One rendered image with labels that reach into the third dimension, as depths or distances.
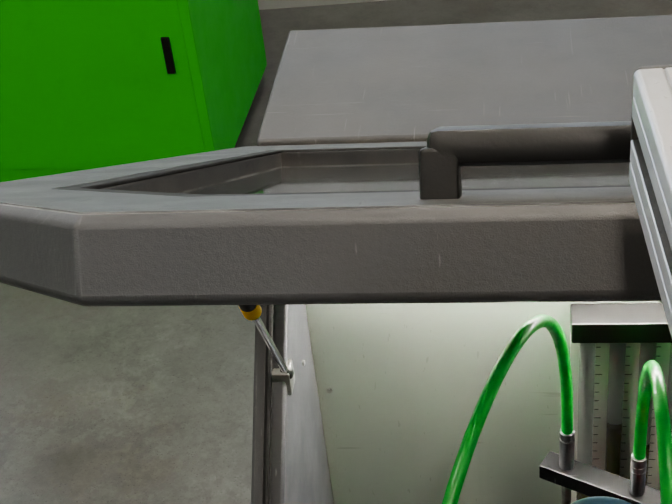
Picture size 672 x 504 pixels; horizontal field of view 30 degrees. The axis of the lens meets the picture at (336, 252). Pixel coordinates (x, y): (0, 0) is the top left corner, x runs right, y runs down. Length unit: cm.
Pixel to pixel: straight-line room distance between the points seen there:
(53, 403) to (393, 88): 213
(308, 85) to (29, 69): 253
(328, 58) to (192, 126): 236
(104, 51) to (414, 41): 235
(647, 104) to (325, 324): 116
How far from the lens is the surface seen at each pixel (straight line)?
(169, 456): 323
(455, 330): 153
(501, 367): 122
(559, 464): 156
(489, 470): 169
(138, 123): 399
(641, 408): 143
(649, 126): 40
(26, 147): 417
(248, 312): 124
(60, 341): 367
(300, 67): 158
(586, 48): 158
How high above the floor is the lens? 223
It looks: 36 degrees down
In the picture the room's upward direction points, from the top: 7 degrees counter-clockwise
